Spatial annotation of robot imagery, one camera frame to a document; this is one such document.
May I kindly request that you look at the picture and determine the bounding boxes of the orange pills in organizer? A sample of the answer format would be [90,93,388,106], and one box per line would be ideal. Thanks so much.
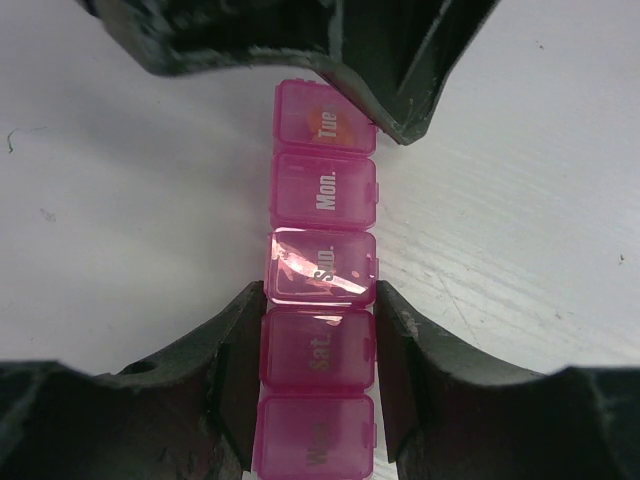
[305,103,356,147]

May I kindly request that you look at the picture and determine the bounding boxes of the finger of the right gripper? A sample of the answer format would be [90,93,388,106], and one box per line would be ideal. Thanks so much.
[74,0,371,126]
[327,0,497,146]

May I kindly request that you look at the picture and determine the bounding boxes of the pink pill organizer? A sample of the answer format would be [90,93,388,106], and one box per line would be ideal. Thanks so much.
[253,79,379,479]

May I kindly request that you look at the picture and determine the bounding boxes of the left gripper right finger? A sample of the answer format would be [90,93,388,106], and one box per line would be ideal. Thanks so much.
[374,281,639,479]

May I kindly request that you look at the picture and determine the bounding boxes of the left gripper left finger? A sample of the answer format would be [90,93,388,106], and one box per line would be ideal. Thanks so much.
[1,281,265,479]

